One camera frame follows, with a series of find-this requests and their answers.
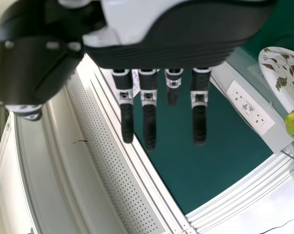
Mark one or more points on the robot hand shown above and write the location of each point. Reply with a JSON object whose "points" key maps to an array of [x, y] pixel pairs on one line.
{"points": [[185, 31]]}

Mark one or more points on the white paper label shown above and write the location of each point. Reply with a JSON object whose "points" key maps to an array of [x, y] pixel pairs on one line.
{"points": [[135, 84]]}

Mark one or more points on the white plate brown leaf pattern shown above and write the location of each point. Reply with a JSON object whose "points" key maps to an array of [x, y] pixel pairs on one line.
{"points": [[276, 73]]}

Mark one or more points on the white double socket plate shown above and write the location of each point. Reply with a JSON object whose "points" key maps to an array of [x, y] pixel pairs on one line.
{"points": [[251, 108]]}

